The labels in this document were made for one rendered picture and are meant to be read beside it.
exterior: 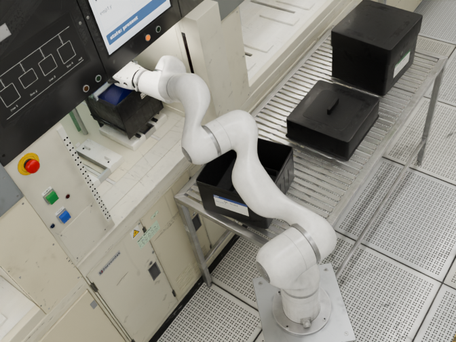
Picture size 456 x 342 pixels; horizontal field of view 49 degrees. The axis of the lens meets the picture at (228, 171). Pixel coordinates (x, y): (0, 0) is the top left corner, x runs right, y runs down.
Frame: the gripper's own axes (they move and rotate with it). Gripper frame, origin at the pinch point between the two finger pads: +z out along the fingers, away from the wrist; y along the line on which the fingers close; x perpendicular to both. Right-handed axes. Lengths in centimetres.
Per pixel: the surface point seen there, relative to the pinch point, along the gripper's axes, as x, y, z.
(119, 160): -29.3, -18.7, -10.2
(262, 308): -43, -36, -88
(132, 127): -21.1, -7.2, -10.2
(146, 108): -18.4, 2.3, -10.3
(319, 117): -33, 42, -66
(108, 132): -28.8, -9.7, 4.8
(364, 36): -18, 80, -66
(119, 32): 32.1, -12.3, -30.0
